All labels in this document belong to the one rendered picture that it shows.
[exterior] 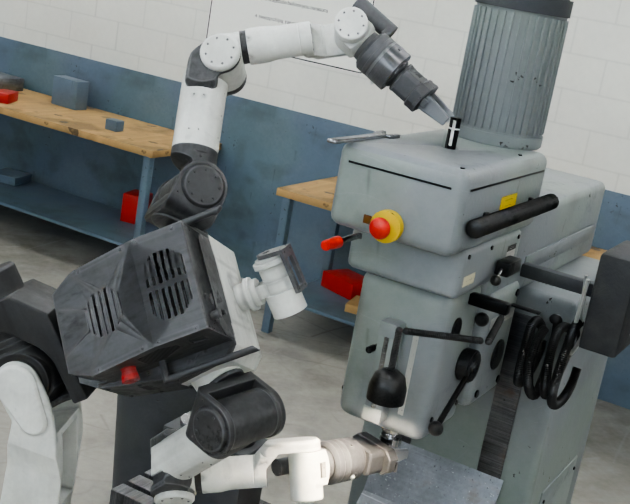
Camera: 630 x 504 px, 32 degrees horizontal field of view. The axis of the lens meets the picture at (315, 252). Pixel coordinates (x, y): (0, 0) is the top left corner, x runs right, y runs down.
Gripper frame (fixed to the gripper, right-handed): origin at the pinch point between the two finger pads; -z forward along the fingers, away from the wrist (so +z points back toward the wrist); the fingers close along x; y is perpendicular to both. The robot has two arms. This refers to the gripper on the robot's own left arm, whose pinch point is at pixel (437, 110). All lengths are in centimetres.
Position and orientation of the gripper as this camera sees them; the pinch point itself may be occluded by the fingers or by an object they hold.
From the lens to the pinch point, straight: 218.7
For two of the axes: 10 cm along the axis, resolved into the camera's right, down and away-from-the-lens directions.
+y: 6.2, -7.1, -3.4
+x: -2.8, 2.1, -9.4
